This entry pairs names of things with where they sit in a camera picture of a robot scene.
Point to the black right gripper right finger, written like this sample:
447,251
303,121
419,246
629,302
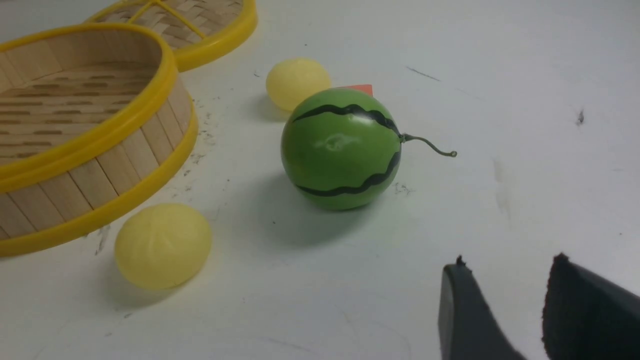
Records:
587,317

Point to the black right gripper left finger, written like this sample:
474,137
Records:
467,327

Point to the yellow bun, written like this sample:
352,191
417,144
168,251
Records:
163,246
293,80

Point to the woven bamboo steamer lid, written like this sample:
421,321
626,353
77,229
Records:
198,31

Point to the bamboo steamer tray yellow rim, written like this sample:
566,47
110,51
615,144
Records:
94,120

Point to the green toy watermelon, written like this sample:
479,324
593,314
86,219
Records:
341,148

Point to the orange toy block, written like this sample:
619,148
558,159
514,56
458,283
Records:
365,88

